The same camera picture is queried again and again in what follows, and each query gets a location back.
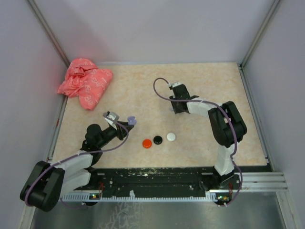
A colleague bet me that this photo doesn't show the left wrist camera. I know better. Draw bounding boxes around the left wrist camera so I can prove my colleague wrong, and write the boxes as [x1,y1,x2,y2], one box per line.
[103,111,119,126]

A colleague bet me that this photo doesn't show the pink crumpled cloth bag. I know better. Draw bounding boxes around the pink crumpled cloth bag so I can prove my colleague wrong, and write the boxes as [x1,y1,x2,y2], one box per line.
[57,58,113,110]

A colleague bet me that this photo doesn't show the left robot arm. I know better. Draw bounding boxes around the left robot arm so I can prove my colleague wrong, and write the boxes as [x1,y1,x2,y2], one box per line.
[20,121,136,212]

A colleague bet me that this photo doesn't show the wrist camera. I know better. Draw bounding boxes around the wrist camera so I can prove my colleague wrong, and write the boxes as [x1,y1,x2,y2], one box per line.
[168,82,182,90]
[103,111,119,126]

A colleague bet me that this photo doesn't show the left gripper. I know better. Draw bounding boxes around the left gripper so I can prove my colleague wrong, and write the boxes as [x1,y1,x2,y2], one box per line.
[97,120,134,148]

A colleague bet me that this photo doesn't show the purple earbud charging case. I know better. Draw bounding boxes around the purple earbud charging case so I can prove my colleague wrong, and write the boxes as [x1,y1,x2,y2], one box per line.
[127,116,137,125]

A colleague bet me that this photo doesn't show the white earbud charging case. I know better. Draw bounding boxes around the white earbud charging case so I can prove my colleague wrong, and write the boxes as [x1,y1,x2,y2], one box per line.
[166,133,176,142]

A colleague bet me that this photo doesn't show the black earbud charging case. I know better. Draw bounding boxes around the black earbud charging case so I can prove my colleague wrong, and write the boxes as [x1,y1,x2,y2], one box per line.
[153,135,163,145]

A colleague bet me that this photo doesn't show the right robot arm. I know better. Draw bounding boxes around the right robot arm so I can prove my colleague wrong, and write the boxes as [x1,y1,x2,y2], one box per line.
[169,83,247,189]

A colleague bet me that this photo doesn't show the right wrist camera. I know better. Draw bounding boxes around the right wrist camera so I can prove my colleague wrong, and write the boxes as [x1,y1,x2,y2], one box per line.
[168,82,182,90]

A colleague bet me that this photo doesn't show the white cable duct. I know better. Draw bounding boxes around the white cable duct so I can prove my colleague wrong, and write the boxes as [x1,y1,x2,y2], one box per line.
[59,190,221,203]

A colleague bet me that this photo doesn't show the orange earbud charging case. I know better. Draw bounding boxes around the orange earbud charging case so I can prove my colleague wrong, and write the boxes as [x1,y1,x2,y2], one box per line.
[142,139,153,149]

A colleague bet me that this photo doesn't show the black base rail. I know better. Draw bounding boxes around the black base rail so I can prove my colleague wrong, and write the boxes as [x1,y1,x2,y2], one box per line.
[77,167,240,198]

